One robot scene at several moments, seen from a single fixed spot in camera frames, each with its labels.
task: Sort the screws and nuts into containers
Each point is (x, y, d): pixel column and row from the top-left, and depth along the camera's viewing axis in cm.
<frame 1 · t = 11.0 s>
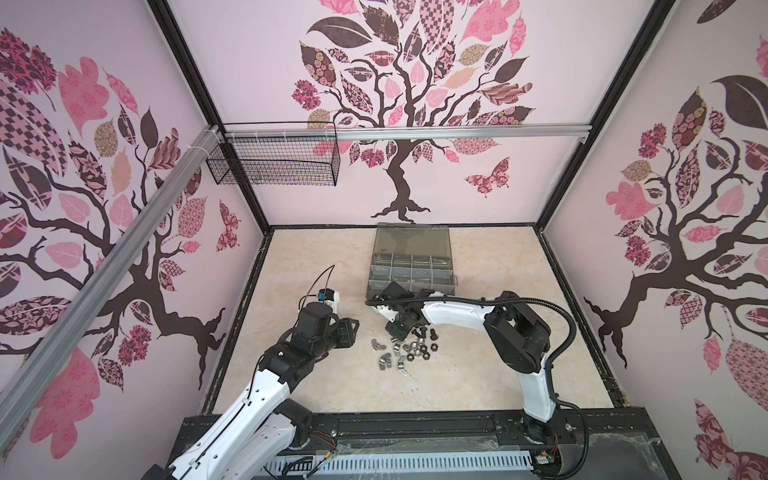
left hand: (353, 328, 79), fingers open
right hand: (394, 322, 93), fingers open
grey plastic compartment organizer box: (418, 256, 108), point 5 cm above the table
silver wing nut: (385, 361, 86), on the table
silver wing nut lower: (401, 365, 85), on the table
black hex nut: (434, 346, 90), on the table

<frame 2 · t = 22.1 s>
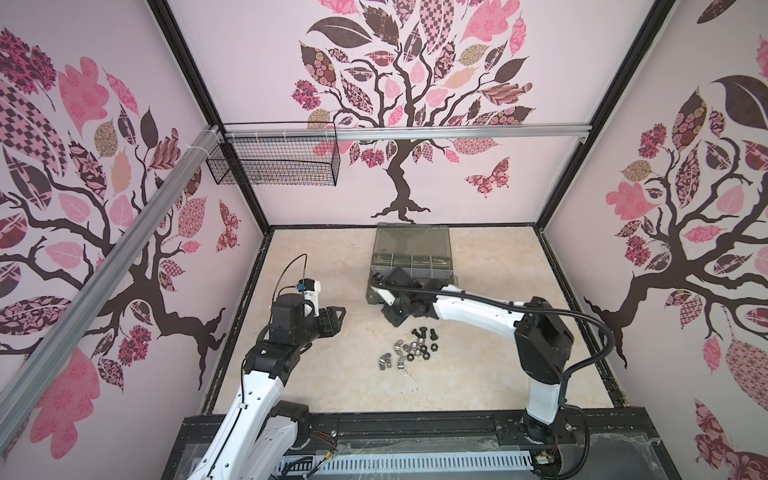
left hand: (339, 316, 78), fingers open
right hand: (389, 303, 88), fingers closed
the named things where they were.

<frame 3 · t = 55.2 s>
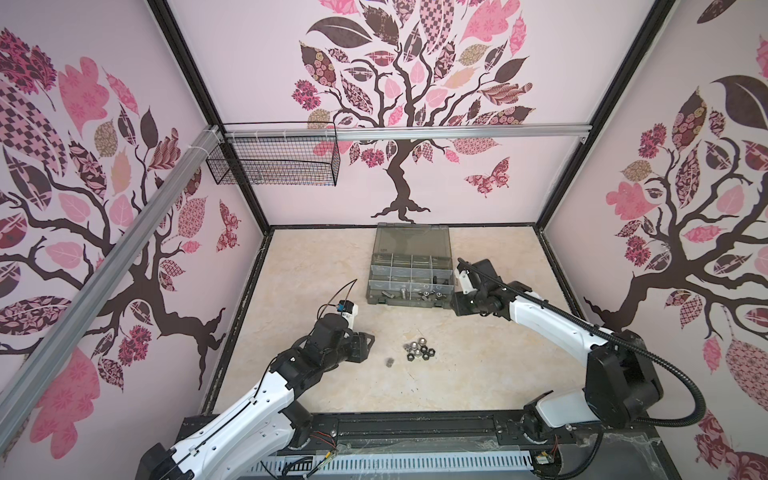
left hand: (367, 343, 79), fingers open
right hand: (456, 299, 88), fingers open
silver wing nut: (431, 296, 99), point 2 cm above the table
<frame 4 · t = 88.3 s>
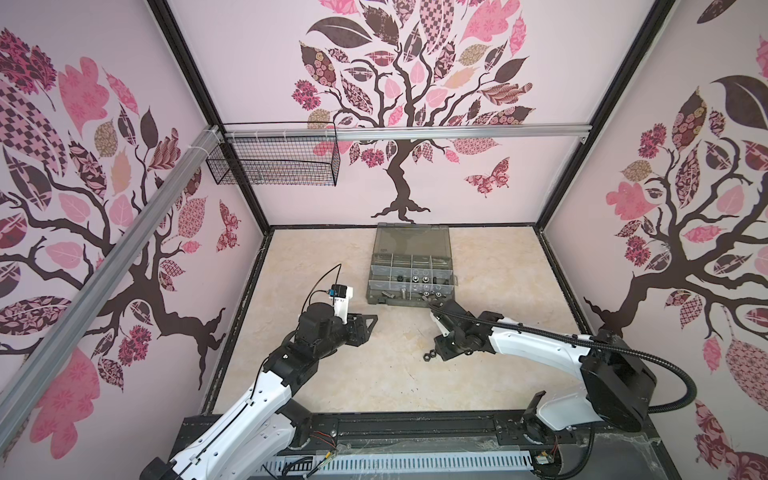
left hand: (370, 322, 76), fingers open
right hand: (439, 344, 86), fingers open
